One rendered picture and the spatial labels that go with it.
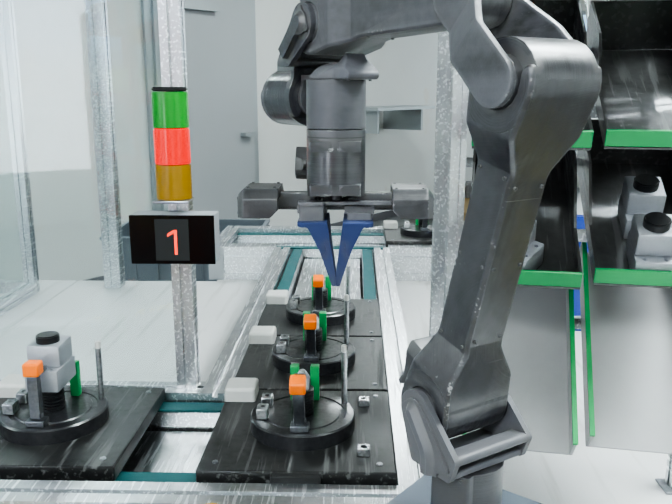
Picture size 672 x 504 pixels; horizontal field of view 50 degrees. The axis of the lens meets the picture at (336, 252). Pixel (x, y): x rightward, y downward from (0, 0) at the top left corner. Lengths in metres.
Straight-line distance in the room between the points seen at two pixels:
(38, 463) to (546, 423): 0.62
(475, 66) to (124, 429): 0.71
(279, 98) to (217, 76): 5.34
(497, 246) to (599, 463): 0.73
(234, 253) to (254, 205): 1.47
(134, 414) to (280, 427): 0.22
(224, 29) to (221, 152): 0.98
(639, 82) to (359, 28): 0.50
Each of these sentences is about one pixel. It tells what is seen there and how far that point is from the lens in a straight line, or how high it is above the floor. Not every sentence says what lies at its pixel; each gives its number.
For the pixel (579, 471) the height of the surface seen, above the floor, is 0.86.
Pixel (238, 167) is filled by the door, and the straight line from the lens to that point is 6.25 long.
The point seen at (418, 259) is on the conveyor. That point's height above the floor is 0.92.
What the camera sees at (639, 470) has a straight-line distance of 1.21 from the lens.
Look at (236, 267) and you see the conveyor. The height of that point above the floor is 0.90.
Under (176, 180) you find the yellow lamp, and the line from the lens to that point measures 1.04.
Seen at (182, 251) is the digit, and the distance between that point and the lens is 1.05.
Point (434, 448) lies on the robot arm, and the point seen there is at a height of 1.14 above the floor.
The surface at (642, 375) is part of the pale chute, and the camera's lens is 1.01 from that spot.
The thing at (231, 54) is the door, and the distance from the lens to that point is 6.20.
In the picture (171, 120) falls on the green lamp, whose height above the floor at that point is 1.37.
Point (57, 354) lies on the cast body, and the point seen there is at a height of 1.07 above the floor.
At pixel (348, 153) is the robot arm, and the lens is 0.69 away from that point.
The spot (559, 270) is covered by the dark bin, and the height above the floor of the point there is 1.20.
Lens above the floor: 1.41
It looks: 13 degrees down
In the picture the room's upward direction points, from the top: straight up
